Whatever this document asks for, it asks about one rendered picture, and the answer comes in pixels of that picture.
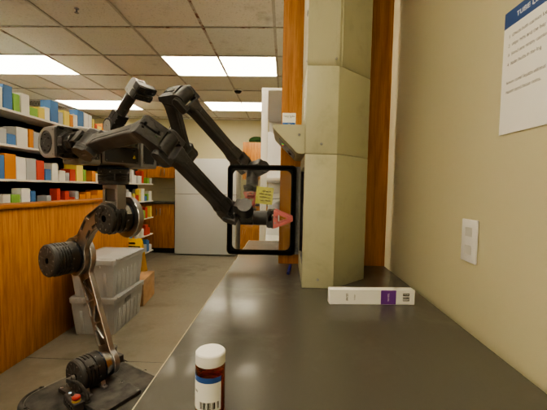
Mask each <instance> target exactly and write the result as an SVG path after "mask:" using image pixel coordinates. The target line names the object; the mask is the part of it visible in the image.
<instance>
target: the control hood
mask: <svg viewBox="0 0 547 410"><path fill-rule="evenodd" d="M305 129H306V125H305V124H274V125H273V134H274V138H275V141H276V142H277V143H278V144H279V145H280V143H279V138H280V139H281V140H282V141H283V143H284V144H285V145H286V146H287V147H288V148H289V149H290V150H291V151H292V152H293V153H294V154H295V157H294V159H293V160H294V161H301V159H302V158H303V156H304V154H305Z"/></svg>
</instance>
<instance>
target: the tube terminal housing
mask: <svg viewBox="0 0 547 410"><path fill-rule="evenodd" d="M304 99H305V114H304ZM369 117H370V79H368V78H365V77H363V76H361V75H359V74H356V73H355V72H352V71H349V70H348V69H346V68H343V67H340V66H307V71H306V75H305V79H304V88H303V93H302V123H301V124H305V125H306V129H305V154H304V156H303V158H302V159H301V161H300V175H301V172H304V223H303V241H302V264H301V260H300V253H299V255H298V268H299V273H300V281H301V286H302V288H327V289H328V287H339V286H343V285H346V284H348V283H351V282H355V281H359V280H361V279H364V258H365V212H366V188H367V165H368V140H369Z"/></svg>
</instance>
